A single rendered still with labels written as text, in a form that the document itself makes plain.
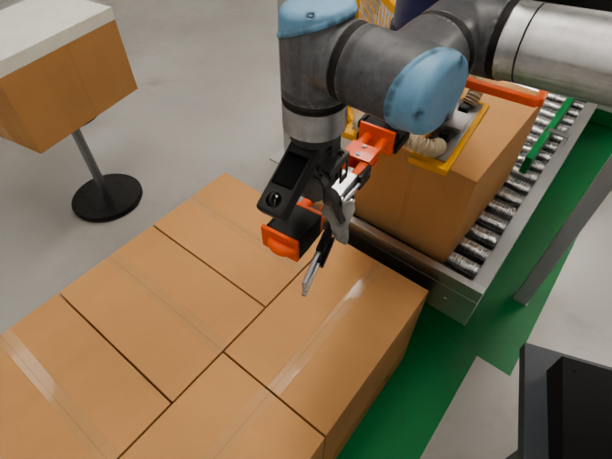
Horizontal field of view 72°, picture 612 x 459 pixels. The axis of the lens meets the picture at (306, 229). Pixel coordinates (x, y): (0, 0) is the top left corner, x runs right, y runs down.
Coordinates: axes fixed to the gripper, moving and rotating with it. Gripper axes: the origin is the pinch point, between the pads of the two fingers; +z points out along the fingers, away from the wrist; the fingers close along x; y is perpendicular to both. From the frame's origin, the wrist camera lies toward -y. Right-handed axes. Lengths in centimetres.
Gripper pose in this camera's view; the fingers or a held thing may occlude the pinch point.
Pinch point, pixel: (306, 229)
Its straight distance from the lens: 73.8
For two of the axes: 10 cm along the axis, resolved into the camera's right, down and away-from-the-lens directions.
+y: 5.4, -6.3, 5.5
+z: 0.0, 6.6, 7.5
